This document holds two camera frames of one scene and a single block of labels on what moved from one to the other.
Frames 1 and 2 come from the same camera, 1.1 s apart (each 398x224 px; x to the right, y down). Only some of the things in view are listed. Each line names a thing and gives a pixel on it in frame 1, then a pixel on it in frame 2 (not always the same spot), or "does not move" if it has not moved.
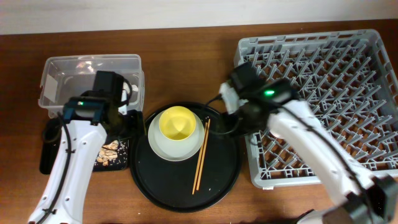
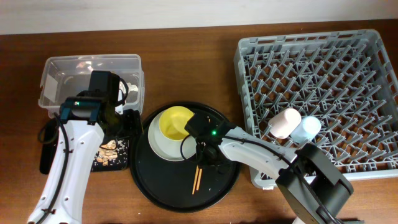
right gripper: x=255 y=128 → x=201 y=160
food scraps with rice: x=108 y=152 does not move
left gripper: x=138 y=128 does not move
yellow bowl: x=177 y=122 does not move
